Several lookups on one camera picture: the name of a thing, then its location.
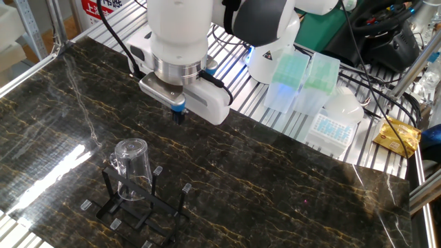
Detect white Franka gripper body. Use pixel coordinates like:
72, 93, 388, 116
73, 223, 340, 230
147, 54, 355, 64
125, 32, 232, 126

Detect clear plastic cup with handle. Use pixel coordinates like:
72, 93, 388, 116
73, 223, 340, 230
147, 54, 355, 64
109, 137, 154, 202

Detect green pipette tip box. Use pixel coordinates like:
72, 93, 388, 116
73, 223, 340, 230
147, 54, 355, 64
292, 51, 341, 118
263, 50, 311, 114

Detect white translucent plastic container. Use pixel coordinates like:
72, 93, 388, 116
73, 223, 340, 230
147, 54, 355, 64
304, 108, 359, 158

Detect white translucent plastic bowl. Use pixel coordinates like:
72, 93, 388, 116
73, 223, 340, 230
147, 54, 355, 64
323, 85, 365, 125

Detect red white printed sign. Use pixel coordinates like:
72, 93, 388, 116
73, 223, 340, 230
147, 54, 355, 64
81, 0, 115, 20

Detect black steering wheel controller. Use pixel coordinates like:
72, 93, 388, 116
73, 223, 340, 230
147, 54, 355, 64
323, 0, 421, 73

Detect gold foil snack packet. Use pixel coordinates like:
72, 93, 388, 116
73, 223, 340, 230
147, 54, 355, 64
371, 115, 422, 158

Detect dark blue object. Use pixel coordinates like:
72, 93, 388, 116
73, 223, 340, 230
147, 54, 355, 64
420, 123, 441, 163

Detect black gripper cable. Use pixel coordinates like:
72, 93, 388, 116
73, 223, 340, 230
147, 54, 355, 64
198, 70, 235, 106

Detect silver wrist camera blue caps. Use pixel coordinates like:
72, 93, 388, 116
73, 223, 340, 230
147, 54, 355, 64
138, 56, 219, 113

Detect black coiled cable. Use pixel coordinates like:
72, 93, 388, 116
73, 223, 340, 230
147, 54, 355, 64
210, 23, 254, 50

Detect black wire cup rack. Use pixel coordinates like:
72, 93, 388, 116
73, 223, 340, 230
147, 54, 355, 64
79, 156, 192, 248

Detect black cable bundle on arm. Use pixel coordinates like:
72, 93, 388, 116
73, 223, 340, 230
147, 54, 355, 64
95, 0, 144, 81

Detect thin black cable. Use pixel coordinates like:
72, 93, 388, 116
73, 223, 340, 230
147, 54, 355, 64
340, 0, 411, 159

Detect grey perforated shelf post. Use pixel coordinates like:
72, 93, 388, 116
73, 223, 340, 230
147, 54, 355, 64
13, 0, 48, 61

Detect aluminium frame post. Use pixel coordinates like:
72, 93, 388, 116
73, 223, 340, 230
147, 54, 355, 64
389, 29, 441, 101

